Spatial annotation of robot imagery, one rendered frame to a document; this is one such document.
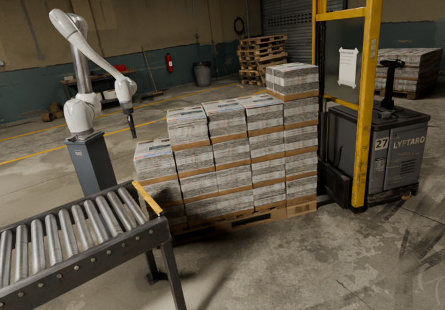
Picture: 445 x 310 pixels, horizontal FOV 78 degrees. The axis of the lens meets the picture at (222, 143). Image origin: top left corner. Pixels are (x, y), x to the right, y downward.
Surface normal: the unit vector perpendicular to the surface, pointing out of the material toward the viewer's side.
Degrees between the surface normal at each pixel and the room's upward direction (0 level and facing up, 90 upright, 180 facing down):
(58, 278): 90
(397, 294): 0
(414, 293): 0
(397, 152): 90
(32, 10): 90
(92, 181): 90
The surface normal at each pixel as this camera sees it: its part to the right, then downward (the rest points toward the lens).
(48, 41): 0.56, 0.25
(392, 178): 0.21, 0.34
